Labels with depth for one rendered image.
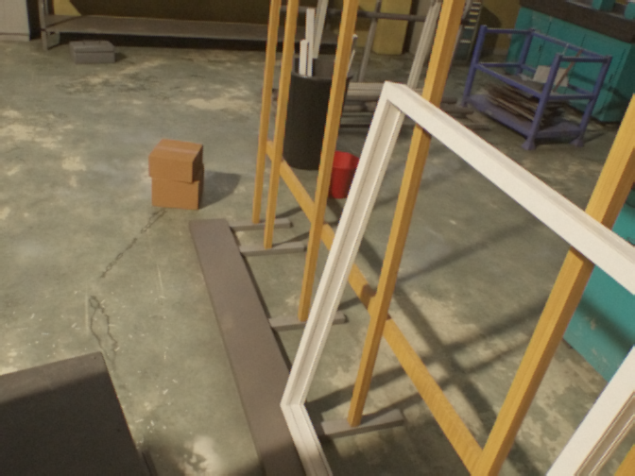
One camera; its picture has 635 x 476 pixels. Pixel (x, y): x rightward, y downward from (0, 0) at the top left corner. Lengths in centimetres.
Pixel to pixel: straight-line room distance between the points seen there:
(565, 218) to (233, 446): 169
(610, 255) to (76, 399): 122
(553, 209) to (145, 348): 210
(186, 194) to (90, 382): 253
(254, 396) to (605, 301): 176
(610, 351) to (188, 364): 205
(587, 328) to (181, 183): 256
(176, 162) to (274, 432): 201
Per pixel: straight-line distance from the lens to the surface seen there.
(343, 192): 433
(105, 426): 148
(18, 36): 809
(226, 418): 259
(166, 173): 391
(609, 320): 320
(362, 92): 638
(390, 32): 905
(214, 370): 278
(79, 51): 710
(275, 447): 244
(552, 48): 849
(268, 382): 267
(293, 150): 469
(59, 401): 155
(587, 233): 121
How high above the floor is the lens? 195
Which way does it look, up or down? 31 degrees down
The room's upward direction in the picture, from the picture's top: 8 degrees clockwise
